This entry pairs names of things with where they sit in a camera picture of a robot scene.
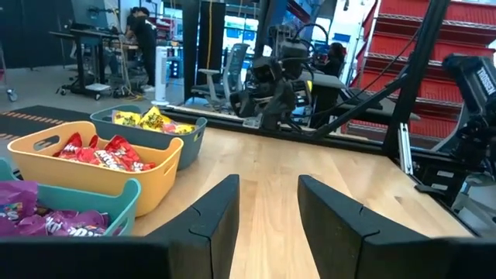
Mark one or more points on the black standing desk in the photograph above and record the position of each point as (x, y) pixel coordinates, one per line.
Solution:
(83, 38)

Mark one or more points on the dark teal plastic bin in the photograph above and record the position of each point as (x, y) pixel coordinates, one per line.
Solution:
(186, 147)

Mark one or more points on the red shelving rack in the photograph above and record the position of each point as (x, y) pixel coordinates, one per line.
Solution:
(457, 42)

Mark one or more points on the light teal plastic bin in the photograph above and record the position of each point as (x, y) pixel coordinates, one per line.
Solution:
(124, 205)

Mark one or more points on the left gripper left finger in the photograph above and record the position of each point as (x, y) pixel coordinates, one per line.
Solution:
(209, 232)

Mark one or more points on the black orange-striped floor mat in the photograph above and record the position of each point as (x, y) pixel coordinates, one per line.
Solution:
(31, 118)

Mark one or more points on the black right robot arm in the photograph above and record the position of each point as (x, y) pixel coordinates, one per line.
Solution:
(476, 81)

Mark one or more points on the orange plastic bin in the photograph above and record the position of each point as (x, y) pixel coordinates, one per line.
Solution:
(97, 182)

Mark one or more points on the purple Skittles candy pack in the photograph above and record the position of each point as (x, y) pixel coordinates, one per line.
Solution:
(17, 199)
(23, 228)
(77, 224)

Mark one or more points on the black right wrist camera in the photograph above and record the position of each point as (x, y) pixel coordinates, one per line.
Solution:
(293, 52)

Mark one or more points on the person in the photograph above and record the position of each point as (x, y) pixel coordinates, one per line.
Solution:
(145, 38)
(333, 62)

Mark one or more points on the red Skittles candy pack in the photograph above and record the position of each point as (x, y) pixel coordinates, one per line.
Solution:
(71, 145)
(100, 159)
(143, 166)
(122, 149)
(93, 141)

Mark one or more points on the yellow candy pack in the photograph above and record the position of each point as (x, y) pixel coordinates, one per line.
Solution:
(126, 118)
(153, 120)
(182, 128)

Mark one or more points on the grey office chair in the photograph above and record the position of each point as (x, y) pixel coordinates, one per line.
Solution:
(236, 62)

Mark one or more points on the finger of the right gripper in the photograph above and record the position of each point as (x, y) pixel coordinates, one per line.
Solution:
(270, 114)
(286, 108)

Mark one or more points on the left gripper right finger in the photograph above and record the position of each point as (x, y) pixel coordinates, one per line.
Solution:
(329, 232)

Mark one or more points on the white tower fan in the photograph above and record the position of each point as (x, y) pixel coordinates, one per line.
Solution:
(161, 73)

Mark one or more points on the black pillar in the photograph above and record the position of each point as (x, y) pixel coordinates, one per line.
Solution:
(193, 46)

